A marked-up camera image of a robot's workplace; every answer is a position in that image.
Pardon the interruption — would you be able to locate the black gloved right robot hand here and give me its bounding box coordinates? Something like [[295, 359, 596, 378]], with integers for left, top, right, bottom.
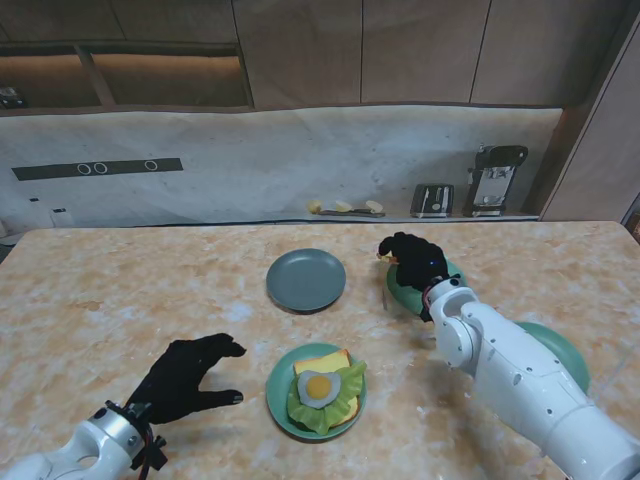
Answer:
[[377, 231, 450, 295]]

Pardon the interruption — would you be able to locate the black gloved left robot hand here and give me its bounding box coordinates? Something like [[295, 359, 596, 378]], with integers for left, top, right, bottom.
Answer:
[[127, 333, 248, 426]]

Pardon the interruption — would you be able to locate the green lettuce leaf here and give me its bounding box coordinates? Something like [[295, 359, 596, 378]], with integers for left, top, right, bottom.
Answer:
[[285, 360, 368, 434]]

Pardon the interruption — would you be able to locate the fried egg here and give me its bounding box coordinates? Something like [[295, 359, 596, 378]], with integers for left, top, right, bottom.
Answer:
[[296, 369, 343, 407]]

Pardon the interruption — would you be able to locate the green bread plate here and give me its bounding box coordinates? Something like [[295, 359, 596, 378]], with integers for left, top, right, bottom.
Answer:
[[385, 259, 471, 317]]

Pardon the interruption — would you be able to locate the green lettuce plate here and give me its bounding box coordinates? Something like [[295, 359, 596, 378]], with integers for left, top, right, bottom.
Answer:
[[517, 321, 591, 396]]

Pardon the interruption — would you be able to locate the black silver toaster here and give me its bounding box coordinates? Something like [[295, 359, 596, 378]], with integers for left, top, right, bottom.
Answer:
[[410, 183, 455, 219]]

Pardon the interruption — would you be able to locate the dark cutting board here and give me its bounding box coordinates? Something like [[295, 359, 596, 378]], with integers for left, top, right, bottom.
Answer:
[[313, 207, 386, 218]]

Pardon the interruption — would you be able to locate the black silver coffee machine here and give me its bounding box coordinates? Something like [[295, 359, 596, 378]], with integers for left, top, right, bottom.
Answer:
[[464, 144, 529, 218]]

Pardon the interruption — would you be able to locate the grey plate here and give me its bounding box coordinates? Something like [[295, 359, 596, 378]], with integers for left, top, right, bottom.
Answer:
[[265, 248, 347, 315]]

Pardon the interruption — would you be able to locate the tall white container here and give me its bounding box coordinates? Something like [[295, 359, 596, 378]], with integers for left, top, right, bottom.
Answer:
[[24, 197, 51, 231]]

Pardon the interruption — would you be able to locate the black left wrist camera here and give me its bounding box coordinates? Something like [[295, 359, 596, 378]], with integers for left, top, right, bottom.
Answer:
[[130, 433, 169, 472]]

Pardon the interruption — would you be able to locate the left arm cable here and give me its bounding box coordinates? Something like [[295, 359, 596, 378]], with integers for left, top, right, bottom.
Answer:
[[139, 424, 156, 480]]

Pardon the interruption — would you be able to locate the black wall socket strip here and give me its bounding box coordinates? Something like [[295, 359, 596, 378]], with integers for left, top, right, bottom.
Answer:
[[11, 157, 184, 181]]

